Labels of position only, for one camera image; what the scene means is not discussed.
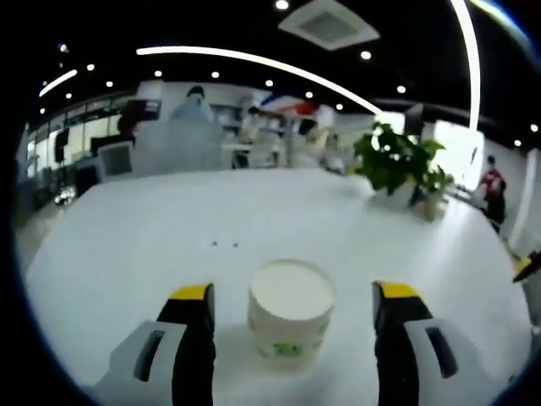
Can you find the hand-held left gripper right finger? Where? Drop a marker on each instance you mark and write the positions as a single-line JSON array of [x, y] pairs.
[[465, 380]]

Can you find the white framed monitor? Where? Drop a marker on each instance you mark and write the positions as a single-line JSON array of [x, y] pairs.
[[116, 160]]

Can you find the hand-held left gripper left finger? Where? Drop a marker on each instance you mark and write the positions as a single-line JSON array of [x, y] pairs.
[[127, 372]]

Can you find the straight ceiling light strip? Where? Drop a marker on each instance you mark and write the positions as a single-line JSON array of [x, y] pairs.
[[472, 63]]

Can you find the dark wall screen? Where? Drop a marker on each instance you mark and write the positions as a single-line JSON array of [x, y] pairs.
[[145, 112]]

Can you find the small glass jar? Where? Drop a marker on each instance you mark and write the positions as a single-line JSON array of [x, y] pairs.
[[430, 207]]

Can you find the frosted partition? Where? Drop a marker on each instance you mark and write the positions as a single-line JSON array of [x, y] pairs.
[[177, 146]]

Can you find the black hanging monitor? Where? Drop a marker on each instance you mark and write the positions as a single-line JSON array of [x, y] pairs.
[[415, 117]]

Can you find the red blue white banner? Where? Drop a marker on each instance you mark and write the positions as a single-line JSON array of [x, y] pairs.
[[291, 103]]

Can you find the curved ceiling light strip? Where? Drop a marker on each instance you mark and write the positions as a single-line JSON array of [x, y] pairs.
[[211, 51]]

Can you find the green potted plant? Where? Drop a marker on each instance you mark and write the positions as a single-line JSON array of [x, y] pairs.
[[393, 160]]

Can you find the ceiling air vent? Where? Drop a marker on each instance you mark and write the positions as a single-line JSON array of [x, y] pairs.
[[329, 27]]

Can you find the white paper cup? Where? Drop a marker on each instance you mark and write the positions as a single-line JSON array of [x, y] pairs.
[[291, 304]]

